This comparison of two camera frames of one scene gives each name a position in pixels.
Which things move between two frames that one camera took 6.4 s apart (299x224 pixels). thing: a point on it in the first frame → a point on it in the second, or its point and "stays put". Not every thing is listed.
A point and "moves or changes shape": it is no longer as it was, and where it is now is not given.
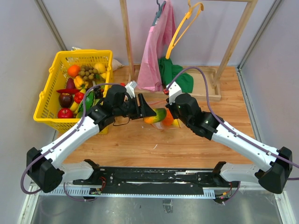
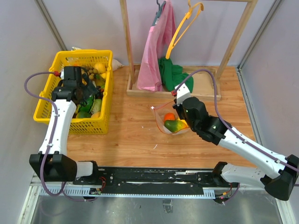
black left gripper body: (130, 108) → (80, 86)
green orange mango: (160, 113) → (174, 125)
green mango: (80, 115) stays put
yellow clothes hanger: (172, 44) stays put
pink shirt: (159, 42) stays put
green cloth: (168, 71) stays put
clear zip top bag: (167, 122) moves or changes shape
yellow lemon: (101, 67) stays put
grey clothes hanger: (159, 11) stays put
